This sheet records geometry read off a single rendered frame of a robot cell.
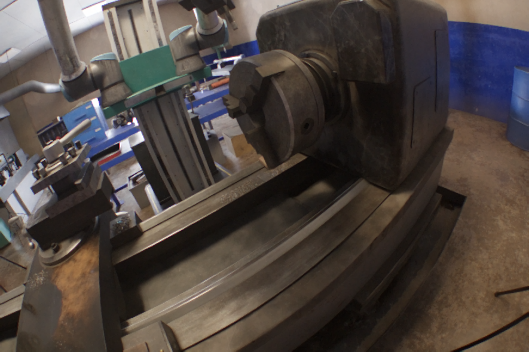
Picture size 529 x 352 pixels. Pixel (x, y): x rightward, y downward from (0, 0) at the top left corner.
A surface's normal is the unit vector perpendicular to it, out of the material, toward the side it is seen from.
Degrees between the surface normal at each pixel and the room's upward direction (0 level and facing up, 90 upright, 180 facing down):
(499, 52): 90
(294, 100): 72
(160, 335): 0
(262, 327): 0
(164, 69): 90
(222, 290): 48
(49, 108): 90
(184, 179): 90
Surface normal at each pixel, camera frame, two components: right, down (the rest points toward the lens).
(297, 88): 0.42, -0.08
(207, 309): -0.22, -0.86
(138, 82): 0.61, 0.25
